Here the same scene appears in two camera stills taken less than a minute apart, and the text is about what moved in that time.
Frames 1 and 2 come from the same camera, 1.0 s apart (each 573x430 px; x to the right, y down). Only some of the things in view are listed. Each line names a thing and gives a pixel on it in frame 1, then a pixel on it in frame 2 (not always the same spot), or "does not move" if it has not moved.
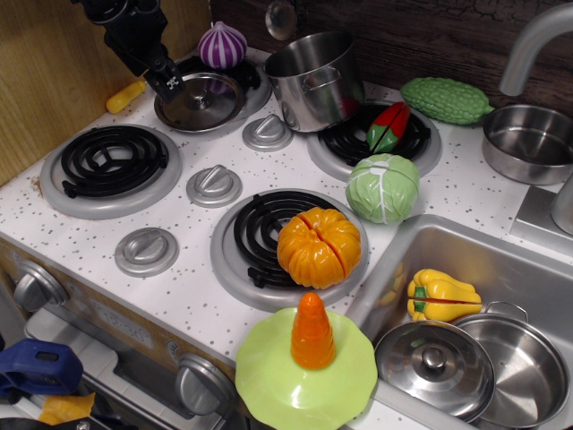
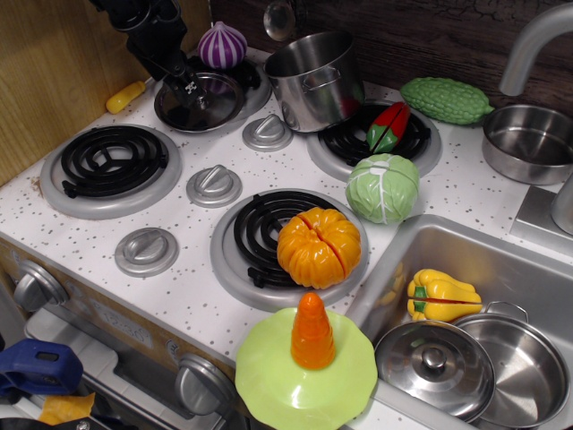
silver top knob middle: x=214 y=187 does not move
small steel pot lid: x=209 y=102 does not move
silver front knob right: x=202 y=387 does not move
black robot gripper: x=133 y=31 -> x=157 y=33
